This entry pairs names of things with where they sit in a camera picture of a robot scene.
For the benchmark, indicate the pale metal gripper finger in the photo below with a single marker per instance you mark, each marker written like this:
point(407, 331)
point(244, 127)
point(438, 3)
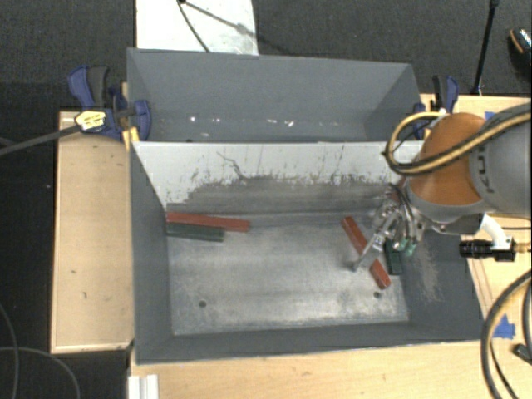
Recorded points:
point(361, 258)
point(373, 252)

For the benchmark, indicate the dark green flat block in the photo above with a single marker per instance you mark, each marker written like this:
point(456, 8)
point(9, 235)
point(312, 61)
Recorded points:
point(395, 262)
point(195, 233)

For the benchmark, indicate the red-brown flat block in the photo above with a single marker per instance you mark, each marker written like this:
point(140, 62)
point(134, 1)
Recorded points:
point(353, 233)
point(216, 222)

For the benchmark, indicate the grey metal bin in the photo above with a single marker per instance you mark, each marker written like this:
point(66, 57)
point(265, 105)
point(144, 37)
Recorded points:
point(274, 272)

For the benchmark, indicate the pale wood board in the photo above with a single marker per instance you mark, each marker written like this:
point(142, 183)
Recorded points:
point(91, 239)

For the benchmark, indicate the black cylinder on white bracket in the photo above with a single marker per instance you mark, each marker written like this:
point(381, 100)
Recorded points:
point(482, 247)

